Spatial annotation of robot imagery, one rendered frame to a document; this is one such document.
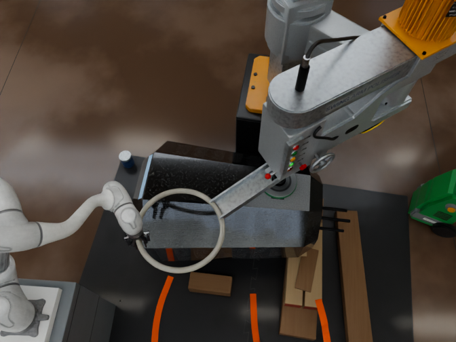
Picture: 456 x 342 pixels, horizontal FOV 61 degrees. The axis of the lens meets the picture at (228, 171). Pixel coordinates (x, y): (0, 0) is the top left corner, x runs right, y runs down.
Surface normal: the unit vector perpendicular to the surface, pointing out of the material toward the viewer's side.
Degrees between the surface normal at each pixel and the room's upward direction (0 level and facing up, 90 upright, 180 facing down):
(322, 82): 0
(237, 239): 45
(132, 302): 0
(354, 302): 0
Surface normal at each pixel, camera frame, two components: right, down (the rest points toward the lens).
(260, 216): -0.07, 0.29
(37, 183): -0.01, -0.46
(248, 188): -0.25, -0.32
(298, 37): -0.05, 0.89
